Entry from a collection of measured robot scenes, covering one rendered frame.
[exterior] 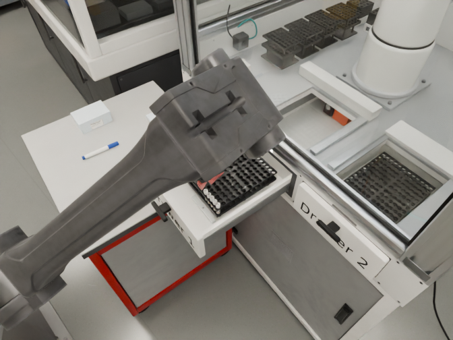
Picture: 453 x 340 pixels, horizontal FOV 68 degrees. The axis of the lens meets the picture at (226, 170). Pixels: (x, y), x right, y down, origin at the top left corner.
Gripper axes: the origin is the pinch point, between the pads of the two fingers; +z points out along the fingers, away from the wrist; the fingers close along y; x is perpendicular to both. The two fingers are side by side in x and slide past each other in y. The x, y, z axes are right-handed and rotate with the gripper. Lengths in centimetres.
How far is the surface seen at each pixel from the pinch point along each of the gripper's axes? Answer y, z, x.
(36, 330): 68, 77, -24
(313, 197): -21.2, -0.3, 20.6
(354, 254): -21.2, 5.9, 37.4
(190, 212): 5.3, 10.6, -0.2
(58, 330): 64, 96, -27
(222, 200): -2.3, 4.2, 4.8
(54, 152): 29, 22, -56
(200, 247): 10.3, 5.7, 12.6
